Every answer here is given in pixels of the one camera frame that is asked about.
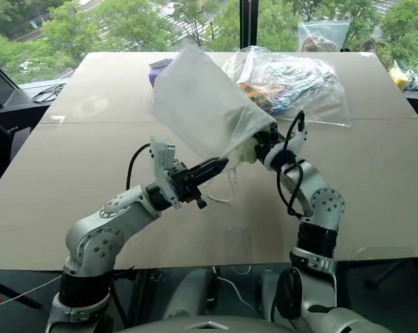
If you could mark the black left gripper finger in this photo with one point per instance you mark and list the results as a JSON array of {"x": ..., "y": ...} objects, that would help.
[
  {"x": 210, "y": 163},
  {"x": 210, "y": 175}
]

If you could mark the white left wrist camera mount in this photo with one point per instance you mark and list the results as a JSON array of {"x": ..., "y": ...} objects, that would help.
[{"x": 162, "y": 163}]

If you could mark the purple package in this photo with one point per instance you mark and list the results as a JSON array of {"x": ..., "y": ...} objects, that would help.
[{"x": 156, "y": 74}]

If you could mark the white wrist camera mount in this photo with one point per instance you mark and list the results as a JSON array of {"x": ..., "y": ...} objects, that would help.
[
  {"x": 162, "y": 163},
  {"x": 297, "y": 138}
]

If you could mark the black angled equipment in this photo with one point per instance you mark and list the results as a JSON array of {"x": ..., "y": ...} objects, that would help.
[{"x": 2, "y": 90}]

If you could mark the tan cardboard table cover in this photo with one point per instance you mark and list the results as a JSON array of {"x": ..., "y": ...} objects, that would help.
[{"x": 91, "y": 166}]

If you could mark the dark window frame post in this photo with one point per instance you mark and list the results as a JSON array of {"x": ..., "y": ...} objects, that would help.
[{"x": 249, "y": 21}]

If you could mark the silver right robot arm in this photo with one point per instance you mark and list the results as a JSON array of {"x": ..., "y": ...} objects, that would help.
[{"x": 321, "y": 201}]

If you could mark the grey robot torso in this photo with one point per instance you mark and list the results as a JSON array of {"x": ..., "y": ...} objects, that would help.
[{"x": 160, "y": 326}]

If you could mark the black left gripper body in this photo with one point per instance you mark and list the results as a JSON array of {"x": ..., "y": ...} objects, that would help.
[{"x": 181, "y": 180}]

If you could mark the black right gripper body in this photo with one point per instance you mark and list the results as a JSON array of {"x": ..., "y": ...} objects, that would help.
[{"x": 266, "y": 140}]

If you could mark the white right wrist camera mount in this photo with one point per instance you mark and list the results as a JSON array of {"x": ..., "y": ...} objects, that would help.
[{"x": 297, "y": 138}]

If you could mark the clear zip bag blue seal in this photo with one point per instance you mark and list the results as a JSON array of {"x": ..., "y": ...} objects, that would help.
[{"x": 321, "y": 34}]

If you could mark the pale yellow towel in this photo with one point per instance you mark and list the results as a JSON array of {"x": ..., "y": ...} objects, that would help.
[{"x": 245, "y": 152}]

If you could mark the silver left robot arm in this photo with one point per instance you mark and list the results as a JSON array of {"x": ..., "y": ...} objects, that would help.
[{"x": 101, "y": 236}]

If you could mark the clear bag of colourful items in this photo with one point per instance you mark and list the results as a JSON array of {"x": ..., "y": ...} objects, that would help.
[{"x": 299, "y": 79}]

